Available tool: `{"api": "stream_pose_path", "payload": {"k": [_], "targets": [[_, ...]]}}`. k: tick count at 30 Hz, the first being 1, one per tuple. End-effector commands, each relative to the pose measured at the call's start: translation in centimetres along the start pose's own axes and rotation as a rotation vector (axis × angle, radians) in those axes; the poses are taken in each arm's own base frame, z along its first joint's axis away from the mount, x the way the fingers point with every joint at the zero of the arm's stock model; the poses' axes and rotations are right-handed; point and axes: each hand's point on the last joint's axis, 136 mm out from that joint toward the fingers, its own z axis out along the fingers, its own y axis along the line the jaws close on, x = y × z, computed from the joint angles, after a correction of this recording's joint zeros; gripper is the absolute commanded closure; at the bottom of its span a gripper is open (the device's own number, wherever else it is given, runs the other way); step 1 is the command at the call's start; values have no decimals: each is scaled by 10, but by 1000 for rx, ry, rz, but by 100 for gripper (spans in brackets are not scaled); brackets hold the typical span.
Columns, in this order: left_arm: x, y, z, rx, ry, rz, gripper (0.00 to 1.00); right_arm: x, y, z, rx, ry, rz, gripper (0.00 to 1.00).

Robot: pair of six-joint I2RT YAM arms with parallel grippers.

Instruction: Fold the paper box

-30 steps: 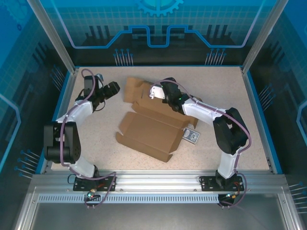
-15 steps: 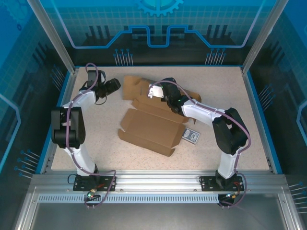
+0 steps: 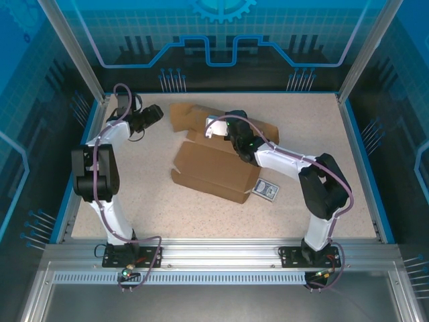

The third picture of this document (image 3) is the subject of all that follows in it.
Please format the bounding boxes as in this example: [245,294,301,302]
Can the blue playing card deck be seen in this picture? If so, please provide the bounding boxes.
[251,178,280,203]

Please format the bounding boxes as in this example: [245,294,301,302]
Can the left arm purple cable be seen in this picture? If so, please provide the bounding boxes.
[93,83,164,292]

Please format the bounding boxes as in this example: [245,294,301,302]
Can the aluminium mounting rail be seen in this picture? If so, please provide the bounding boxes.
[43,237,402,271]

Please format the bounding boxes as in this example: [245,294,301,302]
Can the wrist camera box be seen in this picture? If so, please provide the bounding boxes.
[115,95,134,115]
[204,115,230,139]

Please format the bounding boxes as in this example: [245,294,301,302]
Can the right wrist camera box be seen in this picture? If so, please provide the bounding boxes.
[204,115,230,139]

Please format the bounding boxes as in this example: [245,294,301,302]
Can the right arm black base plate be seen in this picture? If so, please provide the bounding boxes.
[278,246,342,268]

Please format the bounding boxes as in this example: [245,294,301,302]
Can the brown cardboard box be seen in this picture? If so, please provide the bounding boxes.
[168,102,281,205]

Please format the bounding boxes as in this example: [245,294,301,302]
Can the slotted grey cable duct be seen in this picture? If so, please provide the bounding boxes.
[52,271,308,286]

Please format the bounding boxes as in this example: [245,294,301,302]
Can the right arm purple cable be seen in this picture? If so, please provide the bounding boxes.
[204,115,355,292]

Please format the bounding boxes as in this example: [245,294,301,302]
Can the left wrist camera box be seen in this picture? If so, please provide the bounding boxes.
[115,95,134,115]

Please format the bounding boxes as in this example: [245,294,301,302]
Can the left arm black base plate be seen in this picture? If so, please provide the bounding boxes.
[102,246,164,269]

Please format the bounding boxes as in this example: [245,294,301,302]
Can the small LED connector board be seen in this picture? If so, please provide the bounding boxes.
[306,268,336,281]
[120,264,141,282]

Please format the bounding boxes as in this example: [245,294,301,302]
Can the aluminium frame post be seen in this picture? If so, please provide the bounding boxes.
[36,0,112,104]
[336,0,406,104]

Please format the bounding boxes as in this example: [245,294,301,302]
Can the aluminium front frame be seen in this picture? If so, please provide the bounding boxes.
[19,261,424,322]

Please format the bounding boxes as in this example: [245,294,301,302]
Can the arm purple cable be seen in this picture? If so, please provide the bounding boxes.
[93,83,164,292]
[204,115,355,292]

